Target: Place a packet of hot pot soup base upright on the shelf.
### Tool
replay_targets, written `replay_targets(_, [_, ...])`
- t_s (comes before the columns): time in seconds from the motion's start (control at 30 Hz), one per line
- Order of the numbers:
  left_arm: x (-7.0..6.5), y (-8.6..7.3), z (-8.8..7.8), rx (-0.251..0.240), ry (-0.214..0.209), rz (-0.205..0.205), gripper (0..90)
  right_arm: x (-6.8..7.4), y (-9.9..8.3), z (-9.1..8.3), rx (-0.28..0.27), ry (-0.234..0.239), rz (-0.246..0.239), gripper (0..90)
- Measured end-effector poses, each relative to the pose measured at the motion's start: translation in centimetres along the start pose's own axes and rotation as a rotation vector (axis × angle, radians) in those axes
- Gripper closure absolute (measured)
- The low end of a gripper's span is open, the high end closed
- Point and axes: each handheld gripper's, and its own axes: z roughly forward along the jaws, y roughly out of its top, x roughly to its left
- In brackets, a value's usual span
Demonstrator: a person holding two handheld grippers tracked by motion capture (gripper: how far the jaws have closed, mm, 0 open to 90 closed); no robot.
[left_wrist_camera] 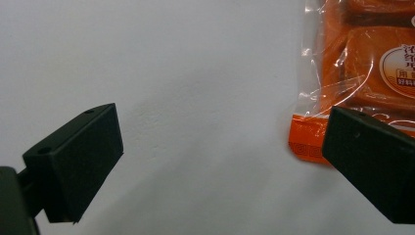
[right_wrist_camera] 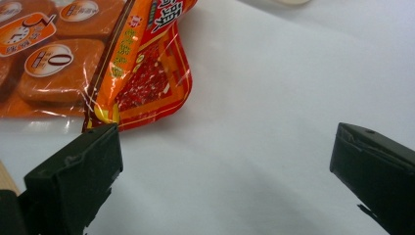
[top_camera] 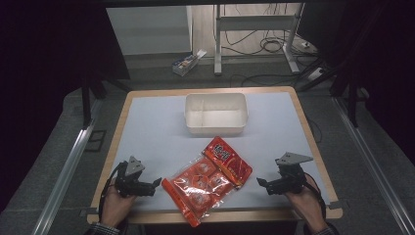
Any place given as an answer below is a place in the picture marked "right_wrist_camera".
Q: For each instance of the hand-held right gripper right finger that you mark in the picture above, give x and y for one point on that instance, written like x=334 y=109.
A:
x=375 y=169

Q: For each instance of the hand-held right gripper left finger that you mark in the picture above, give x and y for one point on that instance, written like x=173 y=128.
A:
x=75 y=176

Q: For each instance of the red snack packet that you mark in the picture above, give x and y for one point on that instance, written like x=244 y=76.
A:
x=147 y=78

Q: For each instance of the wooden board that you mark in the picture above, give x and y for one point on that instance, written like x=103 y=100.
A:
x=7 y=179

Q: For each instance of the orange bread packet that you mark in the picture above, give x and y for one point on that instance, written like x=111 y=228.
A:
x=52 y=55

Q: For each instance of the white round object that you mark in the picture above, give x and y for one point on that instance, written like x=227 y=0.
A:
x=290 y=1

